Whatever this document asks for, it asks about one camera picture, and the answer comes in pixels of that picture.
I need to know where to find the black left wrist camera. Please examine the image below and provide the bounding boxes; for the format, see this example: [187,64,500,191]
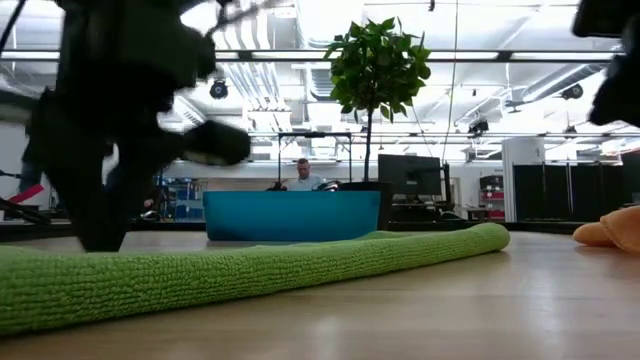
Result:
[182,119,252,167]

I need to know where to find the green potted plant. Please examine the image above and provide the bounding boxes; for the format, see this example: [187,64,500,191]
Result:
[323,16,433,232]

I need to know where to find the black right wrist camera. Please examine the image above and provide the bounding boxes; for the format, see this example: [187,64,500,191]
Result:
[572,0,640,39]

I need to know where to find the black computer monitor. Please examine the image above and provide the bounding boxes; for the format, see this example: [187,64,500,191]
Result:
[377,153,444,197]

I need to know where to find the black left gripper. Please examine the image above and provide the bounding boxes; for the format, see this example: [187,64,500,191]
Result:
[27,84,186,254]

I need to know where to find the thin black cable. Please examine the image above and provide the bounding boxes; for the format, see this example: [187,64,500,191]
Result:
[0,0,27,57]

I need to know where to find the black aluminium table frame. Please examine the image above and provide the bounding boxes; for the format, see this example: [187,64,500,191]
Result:
[0,218,589,242]

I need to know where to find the black partition panels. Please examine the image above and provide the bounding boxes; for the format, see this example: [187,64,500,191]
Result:
[512,162,640,225]

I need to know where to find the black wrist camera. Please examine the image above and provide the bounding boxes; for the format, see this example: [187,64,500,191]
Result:
[182,119,252,167]
[572,0,640,39]

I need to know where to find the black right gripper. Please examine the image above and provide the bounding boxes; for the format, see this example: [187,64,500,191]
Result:
[588,44,640,129]

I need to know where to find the blue storage shelf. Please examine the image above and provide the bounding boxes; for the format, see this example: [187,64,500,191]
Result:
[154,177,206,221]

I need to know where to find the person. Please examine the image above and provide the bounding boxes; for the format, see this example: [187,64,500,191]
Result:
[287,157,327,193]

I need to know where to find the green microfiber towel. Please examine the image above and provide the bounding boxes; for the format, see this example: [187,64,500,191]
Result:
[0,222,512,337]

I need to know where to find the teal plastic bin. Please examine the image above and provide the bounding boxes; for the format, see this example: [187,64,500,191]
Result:
[202,189,383,243]

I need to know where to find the black ceiling spotlight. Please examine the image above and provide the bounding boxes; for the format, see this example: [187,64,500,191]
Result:
[208,78,230,101]
[560,83,585,102]

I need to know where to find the black gantry frame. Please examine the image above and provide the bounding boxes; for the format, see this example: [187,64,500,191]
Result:
[277,130,354,192]

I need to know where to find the orange microfiber towel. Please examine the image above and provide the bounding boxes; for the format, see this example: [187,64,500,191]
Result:
[571,204,640,254]

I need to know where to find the shelf with red bins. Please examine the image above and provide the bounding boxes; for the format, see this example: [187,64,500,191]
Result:
[479,174,505,221]

